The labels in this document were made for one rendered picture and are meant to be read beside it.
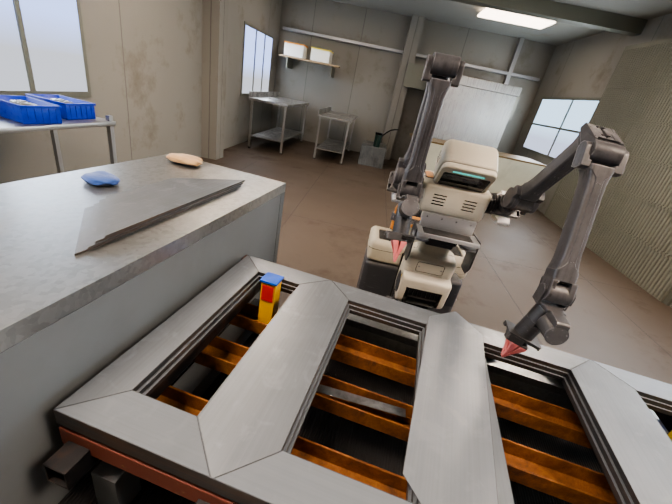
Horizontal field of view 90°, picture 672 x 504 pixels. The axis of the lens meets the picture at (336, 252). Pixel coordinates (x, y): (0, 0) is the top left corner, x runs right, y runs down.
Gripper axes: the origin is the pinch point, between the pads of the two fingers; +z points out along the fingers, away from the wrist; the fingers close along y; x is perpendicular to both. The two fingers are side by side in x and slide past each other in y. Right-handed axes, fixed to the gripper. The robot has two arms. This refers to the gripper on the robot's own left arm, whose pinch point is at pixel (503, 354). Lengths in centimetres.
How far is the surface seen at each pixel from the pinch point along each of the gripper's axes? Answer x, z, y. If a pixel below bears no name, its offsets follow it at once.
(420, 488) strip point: -50, 6, -22
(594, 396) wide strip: -5.9, -5.3, 23.1
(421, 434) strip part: -38.3, 6.3, -22.7
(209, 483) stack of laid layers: -62, 17, -57
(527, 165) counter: 632, -40, 147
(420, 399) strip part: -28.8, 6.4, -23.4
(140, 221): -25, 4, -108
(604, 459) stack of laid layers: -24.4, -1.5, 20.3
